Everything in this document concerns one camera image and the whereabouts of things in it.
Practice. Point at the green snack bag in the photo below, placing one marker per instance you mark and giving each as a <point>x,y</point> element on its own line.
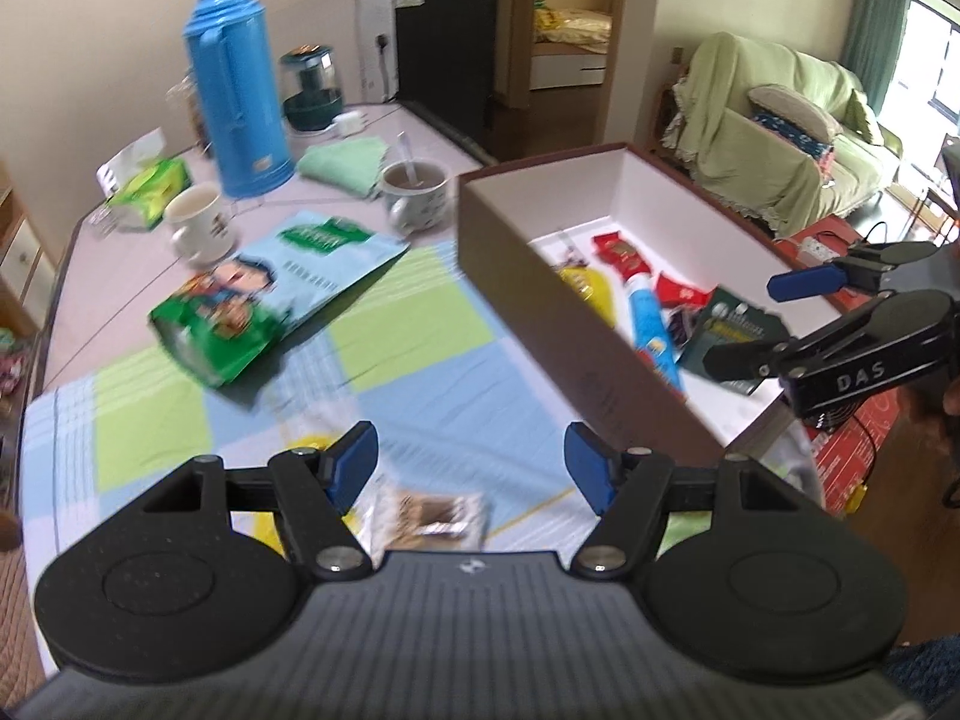
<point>210,330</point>

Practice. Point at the white and blue toothpaste tube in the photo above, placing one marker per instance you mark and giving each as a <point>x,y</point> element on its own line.
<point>652,337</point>

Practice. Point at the dark green card package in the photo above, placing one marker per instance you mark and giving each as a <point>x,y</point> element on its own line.
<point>731,326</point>

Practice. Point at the bed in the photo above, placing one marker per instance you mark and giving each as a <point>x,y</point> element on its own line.
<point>570,22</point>

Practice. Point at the red candy packet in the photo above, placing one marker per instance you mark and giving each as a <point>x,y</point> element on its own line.
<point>679,291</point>

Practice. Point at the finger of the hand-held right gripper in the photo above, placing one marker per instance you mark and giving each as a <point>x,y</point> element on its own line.
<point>750,360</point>
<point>806,281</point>

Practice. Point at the white adapter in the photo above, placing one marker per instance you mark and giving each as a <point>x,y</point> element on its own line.
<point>349,121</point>

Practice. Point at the dark green glass kettle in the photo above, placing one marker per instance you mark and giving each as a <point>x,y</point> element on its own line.
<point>311,101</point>

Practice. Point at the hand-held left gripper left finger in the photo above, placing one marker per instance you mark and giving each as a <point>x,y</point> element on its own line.
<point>352,465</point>

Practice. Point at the red snack packet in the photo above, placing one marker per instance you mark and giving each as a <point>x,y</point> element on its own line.
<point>621,255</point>

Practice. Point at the glass jar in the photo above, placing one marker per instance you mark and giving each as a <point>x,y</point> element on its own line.
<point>184,105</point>

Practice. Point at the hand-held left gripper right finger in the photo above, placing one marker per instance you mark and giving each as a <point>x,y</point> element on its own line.
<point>589,465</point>

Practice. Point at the blue thermos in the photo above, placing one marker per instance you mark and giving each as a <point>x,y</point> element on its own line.
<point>236,90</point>

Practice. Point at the white power strip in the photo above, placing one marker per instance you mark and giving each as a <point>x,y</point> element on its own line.
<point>816,247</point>

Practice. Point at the beige cushion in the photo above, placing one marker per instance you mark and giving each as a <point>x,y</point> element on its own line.
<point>795,111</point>

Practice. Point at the white mug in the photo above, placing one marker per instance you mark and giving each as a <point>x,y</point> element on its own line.
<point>199,225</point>

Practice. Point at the sofa with green cover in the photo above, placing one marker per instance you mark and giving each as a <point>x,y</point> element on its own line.
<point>750,157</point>

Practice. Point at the white and brown snack packet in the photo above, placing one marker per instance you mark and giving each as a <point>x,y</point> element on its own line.
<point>431,517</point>

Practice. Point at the green curtain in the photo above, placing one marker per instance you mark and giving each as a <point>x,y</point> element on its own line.
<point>874,7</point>

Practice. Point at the yellow packet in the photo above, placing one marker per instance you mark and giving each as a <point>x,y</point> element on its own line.
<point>592,292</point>

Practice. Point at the white spoon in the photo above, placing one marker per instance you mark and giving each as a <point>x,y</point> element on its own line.
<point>405,157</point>

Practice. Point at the green tissue pack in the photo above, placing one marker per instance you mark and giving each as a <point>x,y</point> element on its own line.
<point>150,191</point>

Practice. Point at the red box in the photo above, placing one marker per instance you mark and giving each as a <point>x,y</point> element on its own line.
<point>855,457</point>

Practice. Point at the light blue pouch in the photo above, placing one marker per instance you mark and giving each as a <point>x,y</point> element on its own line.
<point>322,255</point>

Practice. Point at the green towel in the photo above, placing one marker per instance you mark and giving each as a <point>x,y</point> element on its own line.
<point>341,161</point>

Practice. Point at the patterned mug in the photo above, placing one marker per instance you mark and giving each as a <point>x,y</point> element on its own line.
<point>420,206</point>

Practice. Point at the wooden shelf cabinet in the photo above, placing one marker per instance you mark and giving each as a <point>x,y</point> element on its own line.
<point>19,255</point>

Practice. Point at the brown cardboard box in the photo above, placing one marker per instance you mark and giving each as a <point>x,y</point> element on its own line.
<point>525,292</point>

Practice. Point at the checkered tablecloth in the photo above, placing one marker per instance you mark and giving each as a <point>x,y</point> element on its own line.
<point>420,382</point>

